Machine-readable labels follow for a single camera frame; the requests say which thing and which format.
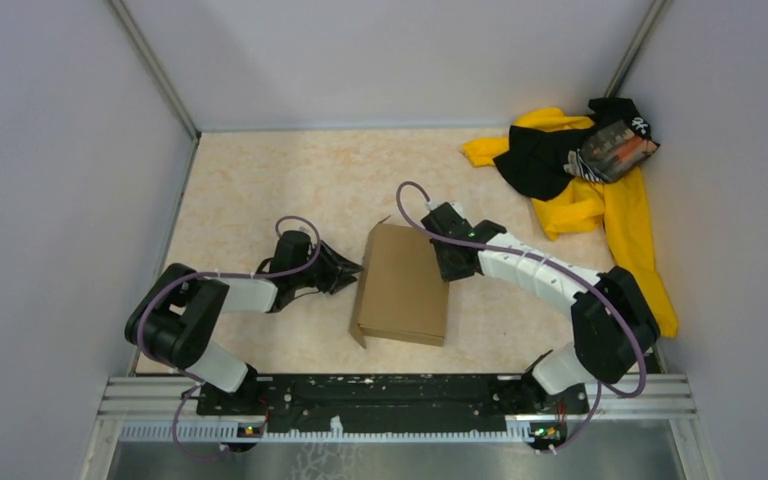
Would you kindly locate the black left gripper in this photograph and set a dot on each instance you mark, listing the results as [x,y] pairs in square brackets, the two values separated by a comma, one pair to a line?
[338,269]

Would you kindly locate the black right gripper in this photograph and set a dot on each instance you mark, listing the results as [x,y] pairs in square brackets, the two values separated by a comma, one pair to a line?
[449,274]

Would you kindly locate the brown cardboard box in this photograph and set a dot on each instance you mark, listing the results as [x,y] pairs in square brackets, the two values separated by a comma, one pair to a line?
[400,293]

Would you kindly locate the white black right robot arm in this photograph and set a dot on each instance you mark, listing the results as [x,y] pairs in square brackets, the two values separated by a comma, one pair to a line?
[612,323]

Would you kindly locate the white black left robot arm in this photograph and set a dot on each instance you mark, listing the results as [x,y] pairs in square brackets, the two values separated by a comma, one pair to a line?
[175,321]

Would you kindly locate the black cloth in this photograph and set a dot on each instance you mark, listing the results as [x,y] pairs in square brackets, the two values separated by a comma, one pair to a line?
[533,162]

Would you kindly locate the yellow cloth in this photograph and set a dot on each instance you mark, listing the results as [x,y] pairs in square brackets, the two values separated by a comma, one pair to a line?
[621,209]

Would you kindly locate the patterned grey pouch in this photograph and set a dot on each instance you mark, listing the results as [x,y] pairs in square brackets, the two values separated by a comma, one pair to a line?
[609,151]

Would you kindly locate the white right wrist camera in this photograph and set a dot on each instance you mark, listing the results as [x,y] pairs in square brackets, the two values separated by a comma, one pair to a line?
[433,205]

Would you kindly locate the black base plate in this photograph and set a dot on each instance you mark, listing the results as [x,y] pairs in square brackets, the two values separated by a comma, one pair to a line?
[390,403]

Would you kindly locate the aluminium frame rail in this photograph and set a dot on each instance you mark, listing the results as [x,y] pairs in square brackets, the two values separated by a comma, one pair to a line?
[161,408]

